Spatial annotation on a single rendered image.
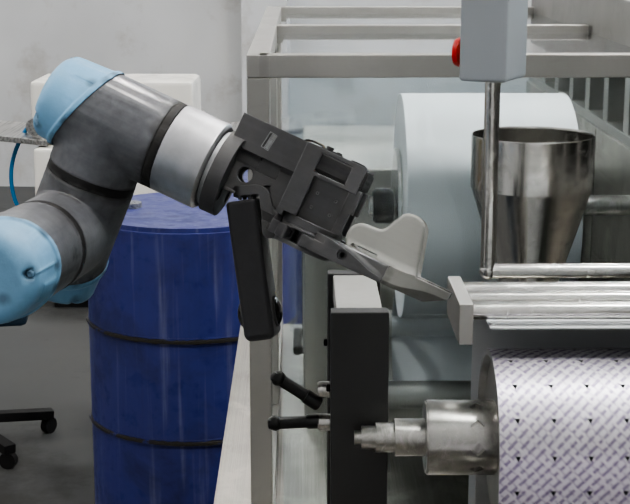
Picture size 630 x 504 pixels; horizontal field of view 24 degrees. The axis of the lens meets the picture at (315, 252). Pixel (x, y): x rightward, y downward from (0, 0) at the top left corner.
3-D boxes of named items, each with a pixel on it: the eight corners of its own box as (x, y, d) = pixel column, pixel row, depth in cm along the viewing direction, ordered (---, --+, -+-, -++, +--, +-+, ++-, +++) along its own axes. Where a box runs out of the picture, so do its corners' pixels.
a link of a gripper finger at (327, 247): (384, 264, 111) (285, 216, 113) (376, 282, 111) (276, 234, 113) (397, 267, 116) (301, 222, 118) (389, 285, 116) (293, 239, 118)
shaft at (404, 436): (353, 448, 126) (353, 413, 126) (422, 448, 126) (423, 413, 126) (354, 461, 123) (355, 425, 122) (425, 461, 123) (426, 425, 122)
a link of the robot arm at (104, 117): (51, 136, 125) (85, 45, 123) (165, 190, 124) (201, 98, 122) (14, 148, 118) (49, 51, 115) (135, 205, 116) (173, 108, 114)
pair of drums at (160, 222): (375, 411, 543) (378, 156, 522) (340, 558, 416) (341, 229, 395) (165, 403, 552) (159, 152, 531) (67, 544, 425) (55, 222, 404)
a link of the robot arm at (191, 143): (141, 186, 115) (164, 191, 123) (192, 211, 115) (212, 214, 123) (180, 100, 115) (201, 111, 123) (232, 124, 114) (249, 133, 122)
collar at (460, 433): (420, 459, 128) (422, 389, 127) (488, 459, 128) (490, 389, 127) (427, 486, 122) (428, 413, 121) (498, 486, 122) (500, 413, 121)
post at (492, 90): (479, 269, 153) (484, 78, 149) (494, 269, 153) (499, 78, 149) (481, 272, 151) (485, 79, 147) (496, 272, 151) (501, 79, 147)
